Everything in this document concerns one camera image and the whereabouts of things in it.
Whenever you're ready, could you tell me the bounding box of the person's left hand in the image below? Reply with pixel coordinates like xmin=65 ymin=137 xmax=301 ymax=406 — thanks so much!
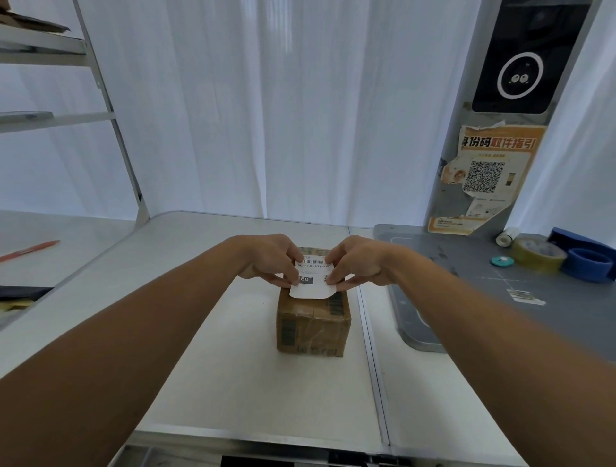
xmin=238 ymin=234 xmax=305 ymax=290

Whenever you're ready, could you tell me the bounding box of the person's right hand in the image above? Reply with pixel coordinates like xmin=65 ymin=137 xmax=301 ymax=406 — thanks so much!
xmin=324 ymin=235 xmax=394 ymax=292

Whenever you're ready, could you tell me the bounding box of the white barcode shipping label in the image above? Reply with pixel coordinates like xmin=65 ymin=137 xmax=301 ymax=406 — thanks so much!
xmin=290 ymin=257 xmax=337 ymax=300

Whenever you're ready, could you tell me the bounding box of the person's right forearm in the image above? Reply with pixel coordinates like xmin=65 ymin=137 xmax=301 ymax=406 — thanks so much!
xmin=385 ymin=249 xmax=616 ymax=467

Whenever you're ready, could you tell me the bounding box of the person's left forearm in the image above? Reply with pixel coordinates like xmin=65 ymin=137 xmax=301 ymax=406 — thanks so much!
xmin=0 ymin=238 xmax=247 ymax=467

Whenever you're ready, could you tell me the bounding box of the small brown cardboard box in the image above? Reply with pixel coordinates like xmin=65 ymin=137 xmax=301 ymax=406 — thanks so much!
xmin=276 ymin=247 xmax=351 ymax=359

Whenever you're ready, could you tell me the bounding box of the white curtain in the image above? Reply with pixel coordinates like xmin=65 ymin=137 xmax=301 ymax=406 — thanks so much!
xmin=0 ymin=0 xmax=616 ymax=236

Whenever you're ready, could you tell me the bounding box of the orange instruction poster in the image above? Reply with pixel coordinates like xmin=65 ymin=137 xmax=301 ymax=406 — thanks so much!
xmin=427 ymin=124 xmax=548 ymax=237

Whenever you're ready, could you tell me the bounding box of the torn barcode sticker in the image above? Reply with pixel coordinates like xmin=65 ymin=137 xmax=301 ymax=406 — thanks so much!
xmin=505 ymin=288 xmax=547 ymax=307

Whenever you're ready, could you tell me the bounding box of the clear packing tape roll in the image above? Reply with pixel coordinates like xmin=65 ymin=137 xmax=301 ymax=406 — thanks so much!
xmin=510 ymin=236 xmax=568 ymax=274

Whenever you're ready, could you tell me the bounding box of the grey scanning kiosk stand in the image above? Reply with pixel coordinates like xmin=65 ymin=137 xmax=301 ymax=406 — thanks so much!
xmin=373 ymin=0 xmax=616 ymax=386

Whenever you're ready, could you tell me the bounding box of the blue tape roll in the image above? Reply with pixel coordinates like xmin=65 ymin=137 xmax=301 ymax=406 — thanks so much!
xmin=560 ymin=247 xmax=614 ymax=283

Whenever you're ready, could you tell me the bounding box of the metal shelf rack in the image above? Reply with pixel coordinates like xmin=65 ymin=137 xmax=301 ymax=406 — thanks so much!
xmin=0 ymin=0 xmax=151 ymax=227

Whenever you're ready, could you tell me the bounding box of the dark blue box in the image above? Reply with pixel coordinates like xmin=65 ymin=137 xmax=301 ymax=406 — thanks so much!
xmin=549 ymin=227 xmax=616 ymax=281

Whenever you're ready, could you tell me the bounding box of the red pen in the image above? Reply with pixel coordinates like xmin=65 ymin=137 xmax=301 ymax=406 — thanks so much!
xmin=0 ymin=240 xmax=61 ymax=263

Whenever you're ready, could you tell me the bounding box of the flat black object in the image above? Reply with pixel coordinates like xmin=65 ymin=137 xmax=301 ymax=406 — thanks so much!
xmin=0 ymin=286 xmax=55 ymax=303

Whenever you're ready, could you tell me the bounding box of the black kiosk screen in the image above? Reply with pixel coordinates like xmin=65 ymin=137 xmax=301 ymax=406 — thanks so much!
xmin=471 ymin=0 xmax=594 ymax=115

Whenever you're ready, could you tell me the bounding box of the flat cardboard piece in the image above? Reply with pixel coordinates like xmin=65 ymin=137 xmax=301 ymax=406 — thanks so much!
xmin=0 ymin=10 xmax=71 ymax=33

